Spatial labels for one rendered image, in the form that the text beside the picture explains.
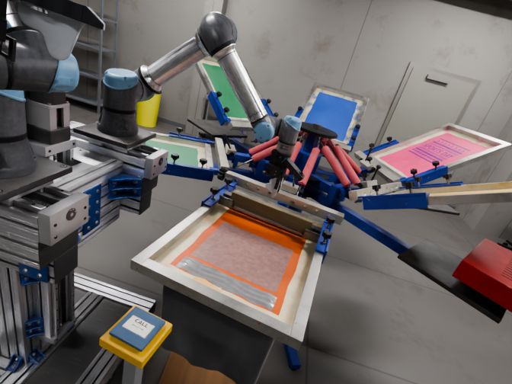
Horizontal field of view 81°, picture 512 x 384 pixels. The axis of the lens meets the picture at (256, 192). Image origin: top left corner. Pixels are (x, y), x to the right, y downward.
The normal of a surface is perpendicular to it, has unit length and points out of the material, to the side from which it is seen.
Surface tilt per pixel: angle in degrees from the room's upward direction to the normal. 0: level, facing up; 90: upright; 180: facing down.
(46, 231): 90
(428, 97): 90
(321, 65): 90
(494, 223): 90
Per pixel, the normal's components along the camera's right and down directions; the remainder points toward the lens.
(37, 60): 0.80, -0.04
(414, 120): -0.18, 0.37
